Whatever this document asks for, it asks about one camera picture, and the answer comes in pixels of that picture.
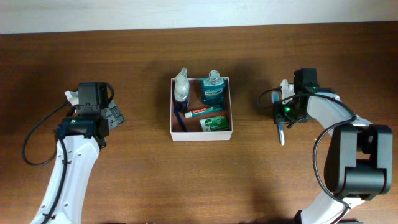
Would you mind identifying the green soap box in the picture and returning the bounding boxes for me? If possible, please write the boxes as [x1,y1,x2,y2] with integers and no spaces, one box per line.
[200,115,229,132]

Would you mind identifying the white open cardboard box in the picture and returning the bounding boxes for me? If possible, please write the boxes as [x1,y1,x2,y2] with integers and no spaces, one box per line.
[169,77,233,142]

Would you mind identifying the clear spray bottle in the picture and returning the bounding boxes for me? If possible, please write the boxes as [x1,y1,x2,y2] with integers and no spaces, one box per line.
[174,67,190,113]

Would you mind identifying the blue disposable razor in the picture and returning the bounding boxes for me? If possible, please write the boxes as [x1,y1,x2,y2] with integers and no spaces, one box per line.
[174,108,187,132]

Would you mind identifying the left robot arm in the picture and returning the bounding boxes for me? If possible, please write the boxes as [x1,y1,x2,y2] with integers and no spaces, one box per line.
[32,82,125,223]

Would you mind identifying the green toothpaste tube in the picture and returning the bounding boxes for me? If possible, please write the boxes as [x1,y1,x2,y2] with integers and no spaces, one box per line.
[184,105,225,118]

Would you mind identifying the blue mouthwash bottle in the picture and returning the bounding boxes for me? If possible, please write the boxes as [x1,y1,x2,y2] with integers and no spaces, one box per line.
[201,70,225,105]

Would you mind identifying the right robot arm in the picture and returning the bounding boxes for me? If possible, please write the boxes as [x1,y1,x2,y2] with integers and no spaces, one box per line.
[271,68,393,224]

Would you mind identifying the blue white toothbrush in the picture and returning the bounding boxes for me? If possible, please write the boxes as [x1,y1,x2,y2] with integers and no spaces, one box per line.
[271,91,285,146]

